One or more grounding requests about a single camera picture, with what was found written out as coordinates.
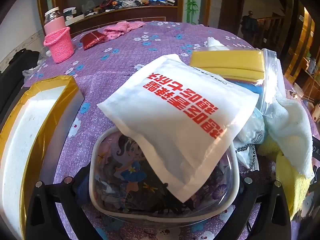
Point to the yellow sponges in zip bag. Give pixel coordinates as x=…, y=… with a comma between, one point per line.
x=225, y=60

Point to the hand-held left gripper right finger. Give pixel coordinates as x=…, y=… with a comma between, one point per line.
x=246, y=192

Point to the wooden cabinet with clutter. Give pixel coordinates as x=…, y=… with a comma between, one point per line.
x=150, y=12

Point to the white tissue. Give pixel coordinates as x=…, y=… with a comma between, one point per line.
x=213, y=42

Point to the glass bottle pink sleeve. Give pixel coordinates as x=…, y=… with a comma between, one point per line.
x=53, y=23

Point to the red cloth pouch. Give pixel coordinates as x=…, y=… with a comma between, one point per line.
x=92, y=38

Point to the bamboo wall painting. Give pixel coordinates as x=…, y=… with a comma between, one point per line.
x=191, y=2

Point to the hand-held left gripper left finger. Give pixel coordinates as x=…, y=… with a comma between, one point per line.
x=81, y=192

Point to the pink knitted cloth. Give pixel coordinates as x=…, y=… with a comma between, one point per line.
x=120, y=28

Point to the dark figure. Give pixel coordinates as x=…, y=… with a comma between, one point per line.
x=248, y=23

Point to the light blue plastic packet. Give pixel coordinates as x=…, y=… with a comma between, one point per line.
x=250, y=130

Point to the clear pouch cartoon girl print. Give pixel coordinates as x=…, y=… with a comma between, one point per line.
x=120, y=170

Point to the white foam box gold tape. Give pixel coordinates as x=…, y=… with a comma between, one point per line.
x=25, y=130

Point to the yellow towel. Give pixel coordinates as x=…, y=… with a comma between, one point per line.
x=287, y=177

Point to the wooden door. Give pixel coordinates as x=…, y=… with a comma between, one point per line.
x=230, y=7

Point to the white bag red print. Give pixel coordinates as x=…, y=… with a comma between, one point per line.
x=175, y=115

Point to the pink knitted basket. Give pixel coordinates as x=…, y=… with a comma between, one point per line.
x=60, y=47

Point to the black sofa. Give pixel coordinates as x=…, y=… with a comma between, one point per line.
x=12, y=65

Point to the purple floral blanket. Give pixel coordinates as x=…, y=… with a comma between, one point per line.
x=125, y=52

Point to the clear plastic bag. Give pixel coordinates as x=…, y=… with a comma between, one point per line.
x=30, y=73

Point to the light blue towel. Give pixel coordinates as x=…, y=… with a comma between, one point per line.
x=292, y=125

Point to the wooden stair railing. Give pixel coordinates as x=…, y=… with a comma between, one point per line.
x=270, y=30

